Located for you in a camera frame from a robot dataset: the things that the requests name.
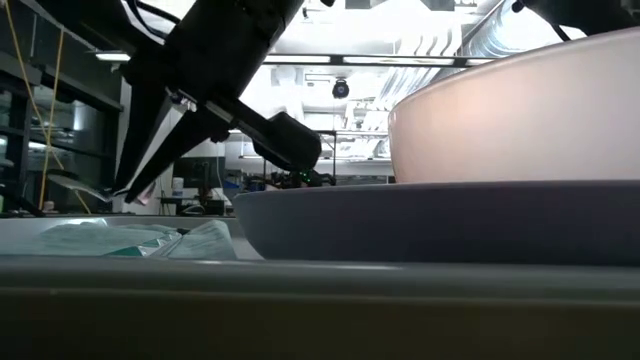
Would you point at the white bucket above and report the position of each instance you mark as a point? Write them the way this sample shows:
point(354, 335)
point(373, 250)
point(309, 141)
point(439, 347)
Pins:
point(177, 186)

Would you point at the ceiling light strip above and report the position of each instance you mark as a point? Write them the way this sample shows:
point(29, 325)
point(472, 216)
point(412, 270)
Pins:
point(400, 61)
point(112, 57)
point(300, 59)

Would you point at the black hanging spotlight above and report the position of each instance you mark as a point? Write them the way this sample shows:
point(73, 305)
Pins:
point(340, 89)

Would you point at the lavender plate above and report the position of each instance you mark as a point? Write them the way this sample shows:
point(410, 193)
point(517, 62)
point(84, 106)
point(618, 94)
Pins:
point(425, 225)

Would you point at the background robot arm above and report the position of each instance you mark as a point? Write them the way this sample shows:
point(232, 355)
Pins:
point(300, 179)

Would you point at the grey plastic tray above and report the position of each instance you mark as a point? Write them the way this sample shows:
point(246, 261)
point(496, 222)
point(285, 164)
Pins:
point(200, 310)

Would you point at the black background stand frame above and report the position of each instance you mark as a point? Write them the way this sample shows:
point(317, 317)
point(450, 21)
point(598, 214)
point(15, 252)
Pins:
point(334, 150)

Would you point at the black monitor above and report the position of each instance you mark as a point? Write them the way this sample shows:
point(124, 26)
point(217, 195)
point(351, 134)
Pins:
point(215, 170)

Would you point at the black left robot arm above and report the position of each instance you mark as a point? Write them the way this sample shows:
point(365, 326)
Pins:
point(90, 20)

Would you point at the pink translucent bowl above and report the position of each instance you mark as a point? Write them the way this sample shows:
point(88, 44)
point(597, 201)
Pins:
point(525, 125)

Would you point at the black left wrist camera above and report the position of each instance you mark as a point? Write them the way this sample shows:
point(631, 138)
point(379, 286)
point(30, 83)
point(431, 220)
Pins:
point(290, 145)

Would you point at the teal cloth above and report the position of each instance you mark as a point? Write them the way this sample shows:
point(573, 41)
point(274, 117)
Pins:
point(75, 240)

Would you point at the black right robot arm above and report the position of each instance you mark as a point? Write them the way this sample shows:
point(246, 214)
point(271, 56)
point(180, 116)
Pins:
point(590, 12)

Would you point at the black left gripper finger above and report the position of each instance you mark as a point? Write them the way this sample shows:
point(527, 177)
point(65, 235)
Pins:
point(185, 145)
point(145, 125)

